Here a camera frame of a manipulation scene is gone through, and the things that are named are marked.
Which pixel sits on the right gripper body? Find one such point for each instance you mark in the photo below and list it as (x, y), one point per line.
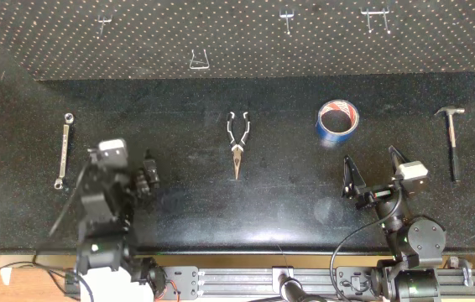
(378, 194)

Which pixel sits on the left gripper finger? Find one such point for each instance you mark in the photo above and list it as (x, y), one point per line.
(151, 170)

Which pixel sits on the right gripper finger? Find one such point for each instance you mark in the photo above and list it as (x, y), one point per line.
(351, 178)
(398, 158)

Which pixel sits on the black and white pliers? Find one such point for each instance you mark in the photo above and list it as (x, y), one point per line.
(237, 157)

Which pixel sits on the wrench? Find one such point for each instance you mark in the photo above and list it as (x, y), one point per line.
(65, 147)

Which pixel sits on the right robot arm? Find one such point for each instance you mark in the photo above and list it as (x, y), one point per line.
(424, 241)

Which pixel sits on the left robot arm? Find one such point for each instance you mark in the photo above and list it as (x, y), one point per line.
(95, 201)

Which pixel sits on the black pegboard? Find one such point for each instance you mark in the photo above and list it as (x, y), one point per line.
(262, 50)

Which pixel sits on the roll of blue tape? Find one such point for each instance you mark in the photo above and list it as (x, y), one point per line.
(334, 140)

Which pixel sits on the hammer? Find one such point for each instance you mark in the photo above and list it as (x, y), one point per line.
(452, 134)

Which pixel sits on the metal hook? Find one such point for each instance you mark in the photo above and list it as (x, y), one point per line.
(199, 67)
(375, 12)
(286, 16)
(104, 18)

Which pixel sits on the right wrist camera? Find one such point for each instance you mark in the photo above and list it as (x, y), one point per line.
(411, 171)

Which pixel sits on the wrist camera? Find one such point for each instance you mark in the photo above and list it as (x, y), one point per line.
(113, 149)
(411, 171)

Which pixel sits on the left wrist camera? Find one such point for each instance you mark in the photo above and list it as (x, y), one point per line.
(113, 149)

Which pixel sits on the mounting rail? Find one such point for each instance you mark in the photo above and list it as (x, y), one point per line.
(237, 281)

